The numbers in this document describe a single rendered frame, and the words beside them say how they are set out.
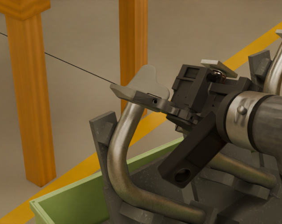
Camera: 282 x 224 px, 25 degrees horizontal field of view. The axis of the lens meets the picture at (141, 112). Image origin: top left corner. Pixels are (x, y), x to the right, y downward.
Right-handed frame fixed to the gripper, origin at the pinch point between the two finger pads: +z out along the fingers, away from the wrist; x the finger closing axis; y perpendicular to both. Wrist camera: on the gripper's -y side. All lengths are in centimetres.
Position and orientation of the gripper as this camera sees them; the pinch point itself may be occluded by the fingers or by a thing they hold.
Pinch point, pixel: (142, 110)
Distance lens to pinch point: 99.8
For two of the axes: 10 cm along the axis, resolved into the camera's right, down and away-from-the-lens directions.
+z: -6.1, -1.5, 7.8
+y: 4.0, -9.1, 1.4
